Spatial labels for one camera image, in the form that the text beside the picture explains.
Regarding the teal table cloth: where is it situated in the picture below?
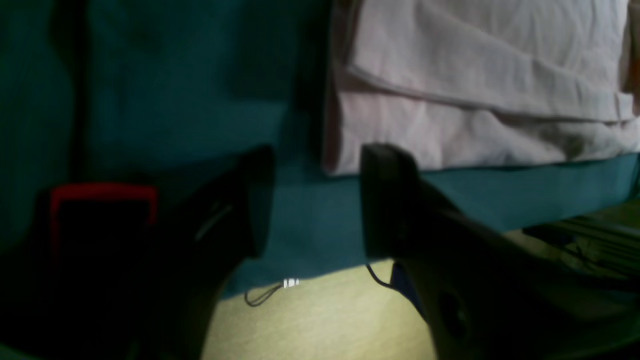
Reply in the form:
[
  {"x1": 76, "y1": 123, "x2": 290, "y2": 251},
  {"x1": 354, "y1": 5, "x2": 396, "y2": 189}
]
[{"x1": 1, "y1": 0, "x2": 639, "y2": 297}]

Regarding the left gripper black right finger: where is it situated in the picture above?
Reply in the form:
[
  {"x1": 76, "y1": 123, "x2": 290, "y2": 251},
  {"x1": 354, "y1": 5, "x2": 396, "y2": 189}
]
[{"x1": 359, "y1": 144, "x2": 639, "y2": 360}]

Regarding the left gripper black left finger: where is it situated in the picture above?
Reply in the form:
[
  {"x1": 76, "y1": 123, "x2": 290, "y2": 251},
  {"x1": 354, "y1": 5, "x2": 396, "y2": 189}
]
[{"x1": 1, "y1": 145, "x2": 275, "y2": 360}]

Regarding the red black clamp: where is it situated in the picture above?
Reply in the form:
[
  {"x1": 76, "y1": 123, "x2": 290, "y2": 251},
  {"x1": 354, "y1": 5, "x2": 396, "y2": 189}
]
[{"x1": 48, "y1": 182, "x2": 159, "y2": 264}]

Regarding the pink T-shirt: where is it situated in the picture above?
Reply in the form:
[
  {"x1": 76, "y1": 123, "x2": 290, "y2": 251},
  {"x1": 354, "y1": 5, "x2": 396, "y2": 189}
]
[{"x1": 322, "y1": 0, "x2": 639, "y2": 176}]

